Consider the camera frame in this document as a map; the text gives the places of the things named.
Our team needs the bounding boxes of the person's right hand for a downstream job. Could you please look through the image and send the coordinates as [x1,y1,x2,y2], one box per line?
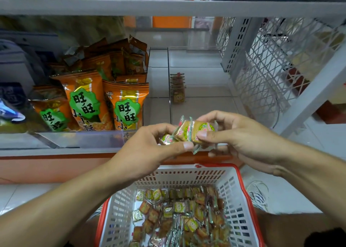
[196,110,282,169]

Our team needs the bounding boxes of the person's left hand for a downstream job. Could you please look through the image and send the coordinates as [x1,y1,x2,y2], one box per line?
[111,122,194,183]

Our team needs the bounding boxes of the bundle of snack packets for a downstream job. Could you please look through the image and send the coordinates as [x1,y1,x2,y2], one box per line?
[159,115,218,153]

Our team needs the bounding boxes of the white basket with red rim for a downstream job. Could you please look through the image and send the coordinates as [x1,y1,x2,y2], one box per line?
[96,163,266,247]

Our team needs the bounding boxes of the pile of small snack packets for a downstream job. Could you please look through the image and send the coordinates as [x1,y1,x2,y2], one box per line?
[129,185,232,247]

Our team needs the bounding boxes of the row of small snack packets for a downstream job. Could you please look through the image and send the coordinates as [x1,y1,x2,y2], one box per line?
[170,73,186,104]

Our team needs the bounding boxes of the white metal shelf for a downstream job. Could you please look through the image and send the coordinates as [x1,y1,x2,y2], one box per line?
[0,0,346,158]

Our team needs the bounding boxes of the person's left forearm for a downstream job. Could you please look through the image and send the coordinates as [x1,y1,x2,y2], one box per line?
[0,166,130,247]

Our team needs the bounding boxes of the person's right forearm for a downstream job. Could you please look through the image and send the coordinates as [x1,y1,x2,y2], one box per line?
[270,141,346,229]

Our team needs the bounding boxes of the person's right shoe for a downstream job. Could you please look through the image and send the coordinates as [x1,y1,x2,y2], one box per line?
[246,179,279,212]

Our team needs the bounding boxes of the clear plastic shelf front guard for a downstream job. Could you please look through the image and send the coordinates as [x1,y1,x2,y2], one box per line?
[0,131,128,150]

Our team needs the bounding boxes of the person's left leg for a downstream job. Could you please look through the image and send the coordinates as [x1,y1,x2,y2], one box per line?
[67,217,101,247]

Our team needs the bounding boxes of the person's leg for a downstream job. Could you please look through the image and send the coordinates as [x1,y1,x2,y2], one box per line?
[254,209,346,247]
[67,217,101,247]

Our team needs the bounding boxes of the orange shelf base panel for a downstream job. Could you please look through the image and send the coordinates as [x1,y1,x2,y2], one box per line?
[0,152,228,184]

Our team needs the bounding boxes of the person's right leg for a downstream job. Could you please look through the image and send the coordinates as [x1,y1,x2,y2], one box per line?
[254,209,346,247]

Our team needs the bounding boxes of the person's black shorts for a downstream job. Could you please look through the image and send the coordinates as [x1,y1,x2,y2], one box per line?
[319,228,346,247]

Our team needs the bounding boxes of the group of orange snack bags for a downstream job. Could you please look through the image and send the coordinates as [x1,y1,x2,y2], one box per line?
[30,36,150,132]

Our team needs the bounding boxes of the white perforated side panel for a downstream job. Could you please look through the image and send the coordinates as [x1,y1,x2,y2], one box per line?
[216,17,346,128]

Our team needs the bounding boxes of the blue white snack bag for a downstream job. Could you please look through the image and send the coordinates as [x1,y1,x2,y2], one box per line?
[0,97,27,123]

